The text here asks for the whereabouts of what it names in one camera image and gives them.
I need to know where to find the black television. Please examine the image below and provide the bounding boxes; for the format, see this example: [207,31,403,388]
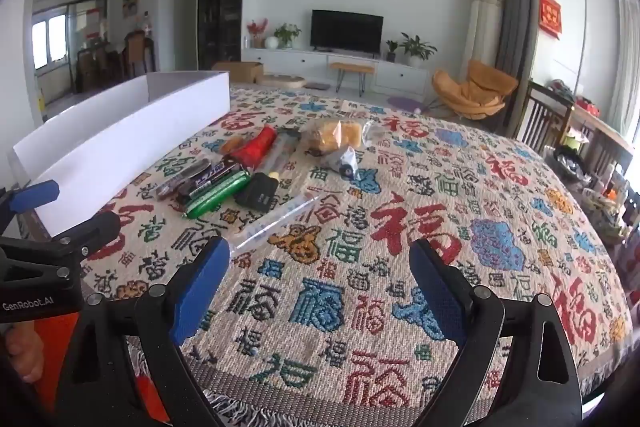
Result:
[310,9,385,54]

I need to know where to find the orange lounge chair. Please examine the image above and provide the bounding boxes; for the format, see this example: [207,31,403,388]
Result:
[431,59,520,120]

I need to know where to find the red snack packet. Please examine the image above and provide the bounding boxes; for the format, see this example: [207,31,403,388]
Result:
[235,127,278,168]

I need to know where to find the green snack packet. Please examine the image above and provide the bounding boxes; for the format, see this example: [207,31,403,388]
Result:
[184,169,250,219]

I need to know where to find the red flowers in vase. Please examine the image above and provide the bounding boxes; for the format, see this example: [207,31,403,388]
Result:
[246,19,269,48]

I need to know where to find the red wall hanging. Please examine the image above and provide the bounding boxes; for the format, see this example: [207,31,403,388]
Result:
[539,0,563,38]

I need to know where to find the brown cardboard box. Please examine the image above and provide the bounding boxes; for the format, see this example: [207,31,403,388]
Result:
[212,62,264,84]

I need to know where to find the small grey snack packet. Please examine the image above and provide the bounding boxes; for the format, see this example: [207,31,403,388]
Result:
[320,147,361,178]

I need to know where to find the black snack packet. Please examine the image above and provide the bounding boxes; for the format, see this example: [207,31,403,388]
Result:
[235,172,278,212]

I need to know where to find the white television cabinet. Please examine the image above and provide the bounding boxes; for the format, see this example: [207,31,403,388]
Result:
[241,47,433,95]

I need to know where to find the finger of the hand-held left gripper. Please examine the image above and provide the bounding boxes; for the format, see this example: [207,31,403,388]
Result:
[0,181,60,230]
[0,212,122,265]

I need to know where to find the long clear tube packet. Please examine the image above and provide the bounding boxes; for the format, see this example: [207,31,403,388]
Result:
[232,194,321,253]

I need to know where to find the dark clear-wrapped snack bar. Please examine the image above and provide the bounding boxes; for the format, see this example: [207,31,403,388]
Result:
[156,159,211,200]

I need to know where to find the purple floor mat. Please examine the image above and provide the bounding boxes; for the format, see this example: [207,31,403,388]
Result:
[387,96,426,112]

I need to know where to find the white board panel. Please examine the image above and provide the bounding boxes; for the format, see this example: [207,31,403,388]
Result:
[7,71,231,240]

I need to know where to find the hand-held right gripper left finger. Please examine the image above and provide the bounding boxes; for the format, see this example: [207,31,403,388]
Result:
[55,236,231,427]

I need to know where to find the brown chocolate bar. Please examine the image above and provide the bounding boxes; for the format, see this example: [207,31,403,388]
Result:
[177,157,237,208]

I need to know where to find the bread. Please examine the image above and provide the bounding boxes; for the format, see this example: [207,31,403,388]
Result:
[300,119,388,156]

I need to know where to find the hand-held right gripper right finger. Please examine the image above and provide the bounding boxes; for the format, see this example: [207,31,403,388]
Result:
[409,238,583,427]

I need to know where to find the orange clothing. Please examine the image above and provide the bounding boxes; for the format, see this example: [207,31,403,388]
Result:
[30,312,171,423]

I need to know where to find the bushy green potted plant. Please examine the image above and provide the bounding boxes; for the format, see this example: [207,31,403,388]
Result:
[274,23,302,49]

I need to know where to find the covered standing air conditioner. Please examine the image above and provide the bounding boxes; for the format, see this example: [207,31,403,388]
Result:
[460,0,506,68]

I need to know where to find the dark wooden dining chair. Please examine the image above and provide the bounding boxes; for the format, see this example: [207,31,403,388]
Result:
[124,32,153,78]

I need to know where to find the clear biscuit packet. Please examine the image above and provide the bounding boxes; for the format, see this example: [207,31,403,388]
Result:
[257,129,301,176]

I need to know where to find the printed woven blanket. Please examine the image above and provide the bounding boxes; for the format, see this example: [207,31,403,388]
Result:
[80,84,633,427]

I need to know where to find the large leafy potted plant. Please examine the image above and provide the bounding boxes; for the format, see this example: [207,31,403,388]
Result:
[400,33,438,68]

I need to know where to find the cluttered wooden side table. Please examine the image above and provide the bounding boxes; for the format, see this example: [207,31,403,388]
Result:
[550,102,640,248]

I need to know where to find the person's left hand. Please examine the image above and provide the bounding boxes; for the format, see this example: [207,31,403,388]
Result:
[4,323,42,380]

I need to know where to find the wooden bench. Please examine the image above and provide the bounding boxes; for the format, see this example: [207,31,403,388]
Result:
[329,62,376,95]

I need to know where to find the beige floor tray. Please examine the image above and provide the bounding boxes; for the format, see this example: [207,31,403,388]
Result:
[260,74,306,88]

